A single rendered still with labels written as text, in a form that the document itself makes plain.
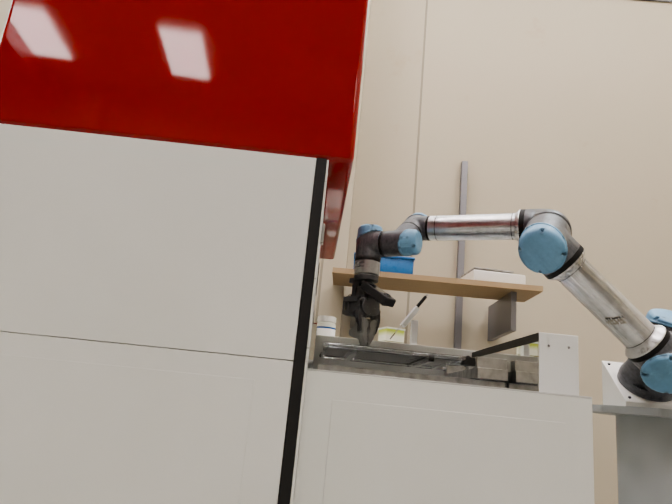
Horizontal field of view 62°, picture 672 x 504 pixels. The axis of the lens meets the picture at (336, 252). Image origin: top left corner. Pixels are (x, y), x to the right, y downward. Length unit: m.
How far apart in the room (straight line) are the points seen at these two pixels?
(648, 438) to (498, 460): 0.58
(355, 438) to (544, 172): 3.22
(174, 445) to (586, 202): 3.57
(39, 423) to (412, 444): 0.71
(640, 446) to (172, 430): 1.22
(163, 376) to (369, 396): 0.44
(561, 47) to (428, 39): 0.98
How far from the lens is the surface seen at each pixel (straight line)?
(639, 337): 1.58
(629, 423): 1.79
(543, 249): 1.47
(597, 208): 4.24
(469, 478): 1.29
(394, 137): 4.10
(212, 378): 1.05
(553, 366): 1.42
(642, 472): 1.78
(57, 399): 1.12
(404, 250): 1.60
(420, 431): 1.26
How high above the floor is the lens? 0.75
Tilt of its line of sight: 15 degrees up
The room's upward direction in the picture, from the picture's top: 6 degrees clockwise
